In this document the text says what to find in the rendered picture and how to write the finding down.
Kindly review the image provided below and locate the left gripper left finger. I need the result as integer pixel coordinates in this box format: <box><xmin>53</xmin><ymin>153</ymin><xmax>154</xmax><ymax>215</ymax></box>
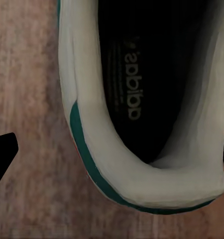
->
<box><xmin>0</xmin><ymin>132</ymin><xmax>18</xmax><ymax>180</ymax></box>

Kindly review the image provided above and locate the gym shoe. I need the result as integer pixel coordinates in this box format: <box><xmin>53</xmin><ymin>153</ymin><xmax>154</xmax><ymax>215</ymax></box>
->
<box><xmin>58</xmin><ymin>0</ymin><xmax>224</xmax><ymax>215</ymax></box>

